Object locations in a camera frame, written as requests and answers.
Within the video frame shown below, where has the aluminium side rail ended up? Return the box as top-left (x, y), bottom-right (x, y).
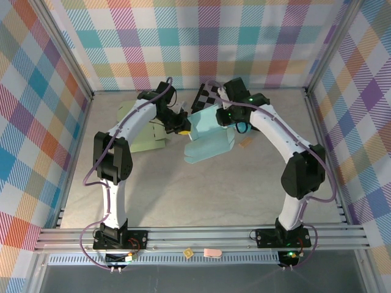
top-left (305, 88), bottom-right (351, 225)
top-left (53, 91), bottom-right (94, 230)

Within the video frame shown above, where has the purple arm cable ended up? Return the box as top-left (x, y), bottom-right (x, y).
top-left (207, 79), bottom-right (338, 272)
top-left (79, 76), bottom-right (175, 272)

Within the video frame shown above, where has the light green paper box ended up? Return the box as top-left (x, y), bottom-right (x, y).
top-left (117, 102), bottom-right (167, 153)

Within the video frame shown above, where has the aluminium corner post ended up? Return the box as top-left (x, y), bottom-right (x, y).
top-left (305, 0), bottom-right (364, 95)
top-left (30, 0), bottom-right (94, 101)

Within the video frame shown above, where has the small controller board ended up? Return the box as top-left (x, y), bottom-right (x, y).
top-left (277, 249), bottom-right (299, 267)
top-left (105, 251), bottom-right (137, 266)

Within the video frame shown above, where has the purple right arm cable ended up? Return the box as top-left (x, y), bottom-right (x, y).
top-left (207, 79), bottom-right (338, 272)

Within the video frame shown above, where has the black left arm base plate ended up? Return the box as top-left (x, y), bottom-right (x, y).
top-left (93, 230), bottom-right (148, 250)

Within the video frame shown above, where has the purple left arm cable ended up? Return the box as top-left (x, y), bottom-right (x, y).
top-left (79, 76), bottom-right (175, 272)

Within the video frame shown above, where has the light blue paper box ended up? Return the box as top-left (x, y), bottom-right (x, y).
top-left (184, 105), bottom-right (235, 165)

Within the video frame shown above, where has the black grey chessboard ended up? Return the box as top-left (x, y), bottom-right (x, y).
top-left (191, 84), bottom-right (227, 115)

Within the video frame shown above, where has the slotted grey cable duct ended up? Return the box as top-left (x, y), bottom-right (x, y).
top-left (48, 253), bottom-right (280, 266)

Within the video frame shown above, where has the aluminium front frame rail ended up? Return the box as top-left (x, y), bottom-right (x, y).
top-left (33, 224), bottom-right (372, 254)

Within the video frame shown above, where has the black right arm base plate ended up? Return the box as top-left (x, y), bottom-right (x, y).
top-left (255, 228), bottom-right (312, 248)

